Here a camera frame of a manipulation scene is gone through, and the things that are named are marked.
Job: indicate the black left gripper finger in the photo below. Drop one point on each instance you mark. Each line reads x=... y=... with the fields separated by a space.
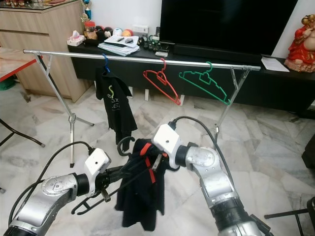
x=119 y=179
x=120 y=168

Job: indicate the black plastic hanger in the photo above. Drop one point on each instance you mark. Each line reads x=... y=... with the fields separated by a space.
x=118 y=146

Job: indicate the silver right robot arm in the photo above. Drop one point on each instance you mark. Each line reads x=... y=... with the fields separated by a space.
x=219 y=187

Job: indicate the red plastic hanger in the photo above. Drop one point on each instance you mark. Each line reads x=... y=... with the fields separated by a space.
x=162 y=76

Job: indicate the green plastic hanger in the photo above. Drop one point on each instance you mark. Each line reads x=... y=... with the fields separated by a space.
x=205 y=76

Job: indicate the blue plastic hanger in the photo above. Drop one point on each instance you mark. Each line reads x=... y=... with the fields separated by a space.
x=107 y=62

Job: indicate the black printed t-shirt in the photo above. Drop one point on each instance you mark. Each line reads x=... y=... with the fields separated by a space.
x=115 y=105

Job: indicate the silver metal clothes rack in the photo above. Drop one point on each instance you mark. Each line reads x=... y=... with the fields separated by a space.
x=138 y=59

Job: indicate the small white box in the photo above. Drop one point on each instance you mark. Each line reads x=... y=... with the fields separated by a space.
x=162 y=54

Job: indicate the green mug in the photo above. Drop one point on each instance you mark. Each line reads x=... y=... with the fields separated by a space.
x=153 y=42

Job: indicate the stack of white papers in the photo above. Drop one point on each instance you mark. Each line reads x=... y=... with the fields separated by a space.
x=113 y=48

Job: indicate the black soundbar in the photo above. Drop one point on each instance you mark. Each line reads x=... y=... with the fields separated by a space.
x=216 y=53

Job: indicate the black remote control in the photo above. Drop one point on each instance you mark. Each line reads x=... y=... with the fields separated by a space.
x=158 y=32

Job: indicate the black TV console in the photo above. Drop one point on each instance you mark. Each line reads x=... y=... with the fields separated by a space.
x=270 y=93

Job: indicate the orange ball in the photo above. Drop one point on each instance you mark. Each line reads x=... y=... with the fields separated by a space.
x=127 y=33

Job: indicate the white blue ball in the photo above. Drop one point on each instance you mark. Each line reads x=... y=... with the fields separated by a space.
x=117 y=32

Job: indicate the pink tissue box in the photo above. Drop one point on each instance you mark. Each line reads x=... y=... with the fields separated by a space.
x=76 y=40

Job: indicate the black round toys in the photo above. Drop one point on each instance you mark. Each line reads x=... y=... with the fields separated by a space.
x=105 y=32

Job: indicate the light wooden cabinet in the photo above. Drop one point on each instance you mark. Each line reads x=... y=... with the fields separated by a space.
x=49 y=49

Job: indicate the green plastic bag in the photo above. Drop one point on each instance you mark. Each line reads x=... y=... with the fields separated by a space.
x=7 y=84

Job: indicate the red-lidded jar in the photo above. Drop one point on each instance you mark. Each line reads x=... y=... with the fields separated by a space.
x=89 y=31

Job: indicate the dark brown sofa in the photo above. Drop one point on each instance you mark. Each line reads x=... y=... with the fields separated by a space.
x=309 y=160

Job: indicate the white paper sheet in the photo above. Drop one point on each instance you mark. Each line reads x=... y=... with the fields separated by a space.
x=274 y=64

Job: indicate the black flat television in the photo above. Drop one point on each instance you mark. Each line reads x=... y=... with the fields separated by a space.
x=226 y=24

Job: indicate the blue gold trophy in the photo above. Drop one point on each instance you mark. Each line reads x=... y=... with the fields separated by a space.
x=87 y=7

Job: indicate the red Buddha statue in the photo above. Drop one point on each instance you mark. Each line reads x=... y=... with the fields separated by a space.
x=302 y=49

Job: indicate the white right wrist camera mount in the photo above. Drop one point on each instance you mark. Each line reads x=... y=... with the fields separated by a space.
x=167 y=140

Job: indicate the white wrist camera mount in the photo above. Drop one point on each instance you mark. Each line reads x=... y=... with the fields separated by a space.
x=167 y=140
x=96 y=163

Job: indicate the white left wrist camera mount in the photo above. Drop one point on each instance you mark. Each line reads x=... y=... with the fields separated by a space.
x=96 y=163

